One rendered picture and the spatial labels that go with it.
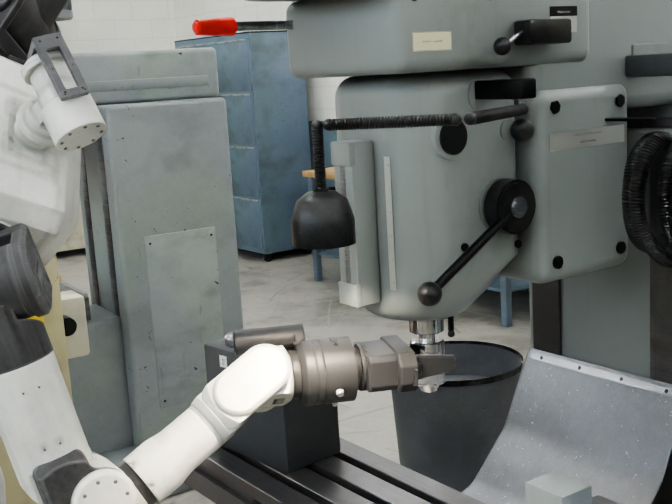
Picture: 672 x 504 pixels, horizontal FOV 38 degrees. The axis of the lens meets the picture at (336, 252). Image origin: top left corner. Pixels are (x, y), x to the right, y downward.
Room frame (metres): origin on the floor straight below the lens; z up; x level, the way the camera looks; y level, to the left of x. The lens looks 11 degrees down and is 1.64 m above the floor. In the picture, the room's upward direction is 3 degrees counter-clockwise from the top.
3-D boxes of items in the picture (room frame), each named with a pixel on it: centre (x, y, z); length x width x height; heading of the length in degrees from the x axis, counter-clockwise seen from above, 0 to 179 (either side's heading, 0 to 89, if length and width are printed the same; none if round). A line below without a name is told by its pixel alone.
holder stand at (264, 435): (1.65, 0.13, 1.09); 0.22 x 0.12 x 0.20; 42
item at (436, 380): (1.30, -0.12, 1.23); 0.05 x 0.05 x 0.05
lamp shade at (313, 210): (1.09, 0.01, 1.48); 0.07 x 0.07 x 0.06
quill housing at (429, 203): (1.30, -0.12, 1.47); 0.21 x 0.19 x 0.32; 35
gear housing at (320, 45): (1.32, -0.15, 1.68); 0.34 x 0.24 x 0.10; 125
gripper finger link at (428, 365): (1.27, -0.12, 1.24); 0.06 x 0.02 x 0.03; 101
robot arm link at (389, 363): (1.28, -0.03, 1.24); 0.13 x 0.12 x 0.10; 12
